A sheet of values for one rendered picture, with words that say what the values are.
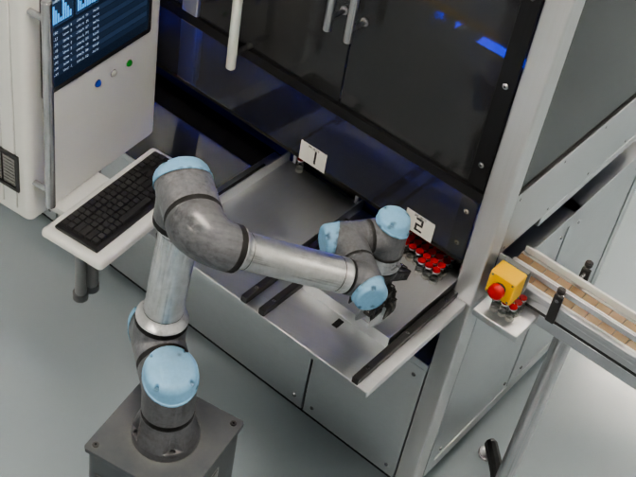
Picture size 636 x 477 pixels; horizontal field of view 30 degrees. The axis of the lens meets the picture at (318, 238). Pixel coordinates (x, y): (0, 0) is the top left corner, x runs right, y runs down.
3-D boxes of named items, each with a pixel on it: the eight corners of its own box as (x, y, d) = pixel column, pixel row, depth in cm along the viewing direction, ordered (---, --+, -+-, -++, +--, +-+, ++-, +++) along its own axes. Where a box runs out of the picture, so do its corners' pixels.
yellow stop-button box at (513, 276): (500, 275, 288) (507, 255, 284) (524, 291, 286) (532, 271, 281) (483, 291, 284) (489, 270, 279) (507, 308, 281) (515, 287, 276)
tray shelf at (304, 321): (273, 156, 325) (273, 150, 323) (482, 293, 297) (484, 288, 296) (147, 238, 295) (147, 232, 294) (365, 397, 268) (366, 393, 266)
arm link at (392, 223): (369, 203, 254) (406, 201, 256) (361, 240, 261) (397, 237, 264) (380, 229, 248) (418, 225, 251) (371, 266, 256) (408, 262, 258)
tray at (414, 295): (386, 224, 308) (389, 214, 306) (468, 277, 298) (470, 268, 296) (302, 289, 287) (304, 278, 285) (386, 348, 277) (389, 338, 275)
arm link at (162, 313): (132, 385, 256) (168, 198, 221) (121, 334, 266) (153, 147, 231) (186, 381, 261) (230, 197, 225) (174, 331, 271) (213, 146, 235)
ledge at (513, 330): (502, 286, 300) (503, 280, 299) (544, 313, 295) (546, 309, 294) (471, 313, 292) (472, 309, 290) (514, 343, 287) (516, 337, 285)
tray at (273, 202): (288, 159, 321) (290, 150, 319) (362, 208, 311) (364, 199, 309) (201, 217, 300) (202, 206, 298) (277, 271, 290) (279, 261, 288)
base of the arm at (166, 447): (175, 473, 255) (178, 446, 248) (116, 441, 258) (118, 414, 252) (212, 427, 265) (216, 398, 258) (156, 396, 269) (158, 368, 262)
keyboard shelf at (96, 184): (130, 140, 334) (130, 132, 332) (209, 185, 325) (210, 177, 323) (16, 221, 304) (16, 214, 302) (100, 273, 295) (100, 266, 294)
